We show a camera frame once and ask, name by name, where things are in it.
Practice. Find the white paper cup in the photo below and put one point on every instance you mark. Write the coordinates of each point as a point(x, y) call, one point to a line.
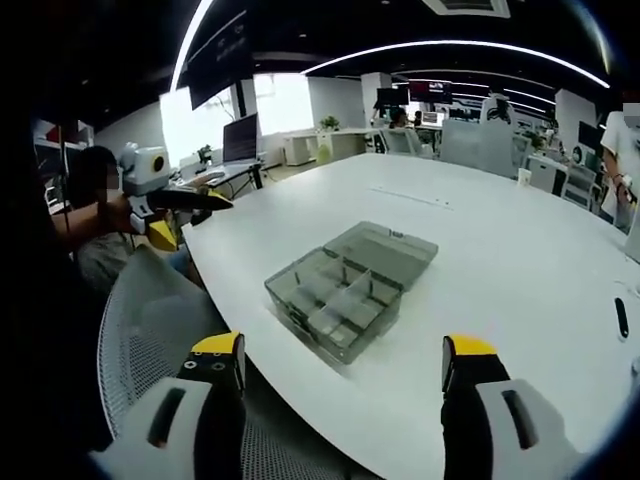
point(524, 178)

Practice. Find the potted plant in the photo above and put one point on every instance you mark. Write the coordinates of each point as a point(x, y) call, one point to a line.
point(205, 154)
point(330, 124)

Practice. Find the grey clear guide fixture box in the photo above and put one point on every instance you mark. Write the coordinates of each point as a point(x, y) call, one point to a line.
point(390, 250)

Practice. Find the grey desk partition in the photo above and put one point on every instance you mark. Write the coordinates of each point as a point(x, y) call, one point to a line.
point(475, 150)

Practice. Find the ceiling air conditioner vent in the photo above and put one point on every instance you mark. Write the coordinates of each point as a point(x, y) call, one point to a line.
point(465, 7)

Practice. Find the white standing desk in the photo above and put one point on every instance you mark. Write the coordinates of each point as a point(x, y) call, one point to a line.
point(225, 172)

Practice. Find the white mesh chair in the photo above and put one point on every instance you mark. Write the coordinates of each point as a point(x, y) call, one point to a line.
point(150, 320)

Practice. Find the metal storage shelf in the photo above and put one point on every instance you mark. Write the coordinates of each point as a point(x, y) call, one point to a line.
point(50, 150)

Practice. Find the wall display screen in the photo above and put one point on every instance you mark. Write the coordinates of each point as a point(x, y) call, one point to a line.
point(430, 92)

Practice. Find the open laptop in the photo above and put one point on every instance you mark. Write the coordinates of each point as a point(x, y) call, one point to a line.
point(240, 140)

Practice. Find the dark hanging sign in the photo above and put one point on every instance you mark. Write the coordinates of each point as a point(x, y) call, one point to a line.
point(220, 55)

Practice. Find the curved ceiling light strip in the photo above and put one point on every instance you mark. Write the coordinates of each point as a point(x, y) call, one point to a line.
point(450, 45)
point(187, 45)

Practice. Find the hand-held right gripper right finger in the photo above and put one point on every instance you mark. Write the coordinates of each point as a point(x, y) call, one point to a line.
point(475, 370)

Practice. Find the person's black clothing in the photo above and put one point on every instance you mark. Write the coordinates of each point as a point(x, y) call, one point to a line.
point(50, 350)

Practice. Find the white low cabinet row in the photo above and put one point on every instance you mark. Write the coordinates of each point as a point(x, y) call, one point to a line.
point(345, 145)

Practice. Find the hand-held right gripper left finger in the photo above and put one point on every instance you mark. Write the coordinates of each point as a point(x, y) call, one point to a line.
point(215, 365)

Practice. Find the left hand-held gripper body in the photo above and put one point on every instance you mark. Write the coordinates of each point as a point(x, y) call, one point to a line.
point(145, 172)

